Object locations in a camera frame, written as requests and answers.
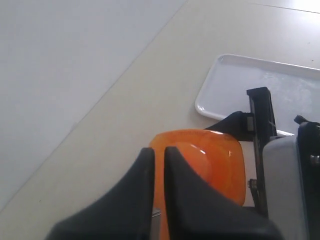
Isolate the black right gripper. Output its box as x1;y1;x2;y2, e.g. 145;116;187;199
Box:
205;86;277;218

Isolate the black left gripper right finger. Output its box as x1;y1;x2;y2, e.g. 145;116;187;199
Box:
164;146;283;240

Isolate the orange pump soap bottle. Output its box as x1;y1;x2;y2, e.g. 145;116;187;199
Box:
149;128;246;240

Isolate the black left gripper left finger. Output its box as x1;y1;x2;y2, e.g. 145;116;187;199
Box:
47;147;155;240

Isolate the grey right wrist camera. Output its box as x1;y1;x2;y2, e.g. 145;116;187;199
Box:
262;135;309;240

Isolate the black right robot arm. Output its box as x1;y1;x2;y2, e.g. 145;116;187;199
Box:
210;87;320;240

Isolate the white rectangular plastic tray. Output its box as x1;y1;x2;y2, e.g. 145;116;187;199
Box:
194;54;320;136

